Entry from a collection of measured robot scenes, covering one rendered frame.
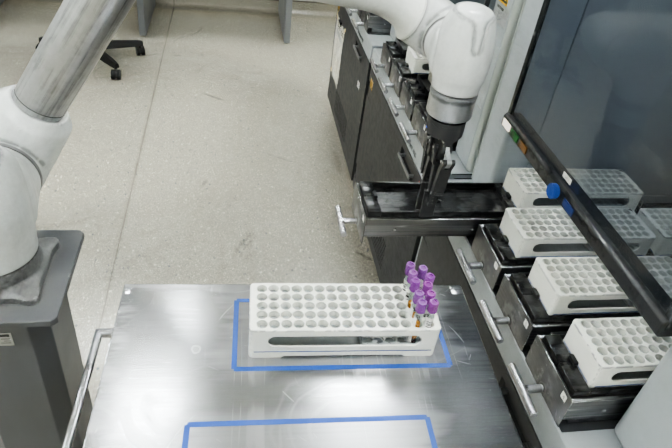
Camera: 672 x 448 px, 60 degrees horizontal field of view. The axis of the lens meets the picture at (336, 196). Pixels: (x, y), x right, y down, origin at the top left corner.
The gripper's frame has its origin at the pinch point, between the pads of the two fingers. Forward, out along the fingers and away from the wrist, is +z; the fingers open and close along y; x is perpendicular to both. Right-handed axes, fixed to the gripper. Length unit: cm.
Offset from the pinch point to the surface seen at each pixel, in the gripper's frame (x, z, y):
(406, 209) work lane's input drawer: 3.4, 4.0, 1.6
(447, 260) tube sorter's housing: -11.5, 22.5, 4.9
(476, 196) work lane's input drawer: -14.7, 4.0, 6.5
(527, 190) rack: -22.9, -2.2, 0.4
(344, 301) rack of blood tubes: 23.6, -3.7, -32.5
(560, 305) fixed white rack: -16.3, 0.5, -31.0
